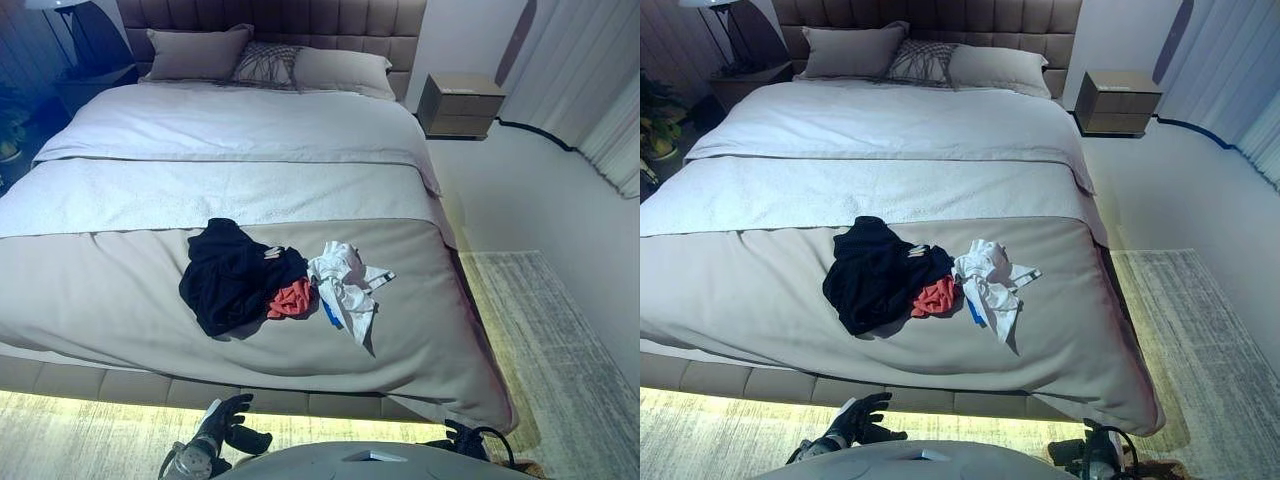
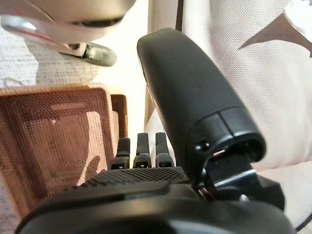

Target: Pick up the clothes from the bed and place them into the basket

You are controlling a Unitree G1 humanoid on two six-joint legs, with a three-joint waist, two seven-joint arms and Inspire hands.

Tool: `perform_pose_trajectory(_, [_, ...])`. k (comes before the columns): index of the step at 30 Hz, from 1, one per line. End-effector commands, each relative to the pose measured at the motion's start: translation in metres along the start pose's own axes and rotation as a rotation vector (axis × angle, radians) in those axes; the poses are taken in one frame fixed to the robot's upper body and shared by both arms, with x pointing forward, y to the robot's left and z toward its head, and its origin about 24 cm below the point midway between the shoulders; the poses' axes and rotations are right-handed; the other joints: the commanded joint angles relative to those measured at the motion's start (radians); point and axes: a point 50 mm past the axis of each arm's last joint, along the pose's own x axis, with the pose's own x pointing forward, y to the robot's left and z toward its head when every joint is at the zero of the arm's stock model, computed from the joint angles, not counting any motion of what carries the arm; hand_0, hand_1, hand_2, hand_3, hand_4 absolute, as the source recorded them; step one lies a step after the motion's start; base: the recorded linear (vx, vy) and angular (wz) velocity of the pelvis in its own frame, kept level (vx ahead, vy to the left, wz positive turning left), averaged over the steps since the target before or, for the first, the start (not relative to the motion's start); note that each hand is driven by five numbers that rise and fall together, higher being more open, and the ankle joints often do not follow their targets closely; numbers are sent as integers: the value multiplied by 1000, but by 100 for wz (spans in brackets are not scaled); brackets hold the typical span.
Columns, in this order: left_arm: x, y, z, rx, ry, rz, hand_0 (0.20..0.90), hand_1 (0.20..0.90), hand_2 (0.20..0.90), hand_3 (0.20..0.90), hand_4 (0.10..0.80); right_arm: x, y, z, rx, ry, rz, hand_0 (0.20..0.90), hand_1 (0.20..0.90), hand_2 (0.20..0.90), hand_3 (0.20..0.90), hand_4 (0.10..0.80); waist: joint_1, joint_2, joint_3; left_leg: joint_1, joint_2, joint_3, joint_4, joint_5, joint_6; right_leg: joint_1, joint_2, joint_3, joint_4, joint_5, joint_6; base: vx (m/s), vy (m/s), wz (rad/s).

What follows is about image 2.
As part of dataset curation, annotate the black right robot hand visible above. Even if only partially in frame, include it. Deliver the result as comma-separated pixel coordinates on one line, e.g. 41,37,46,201
14,27,297,234

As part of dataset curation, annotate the bed with white textured sheet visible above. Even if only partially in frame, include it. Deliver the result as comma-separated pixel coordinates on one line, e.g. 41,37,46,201
145,0,312,229

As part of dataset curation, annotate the white cloth garment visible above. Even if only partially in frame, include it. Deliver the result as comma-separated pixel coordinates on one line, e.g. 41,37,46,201
282,0,312,58

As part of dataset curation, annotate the grey textured rug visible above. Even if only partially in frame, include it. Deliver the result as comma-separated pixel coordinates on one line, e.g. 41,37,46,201
0,26,100,87

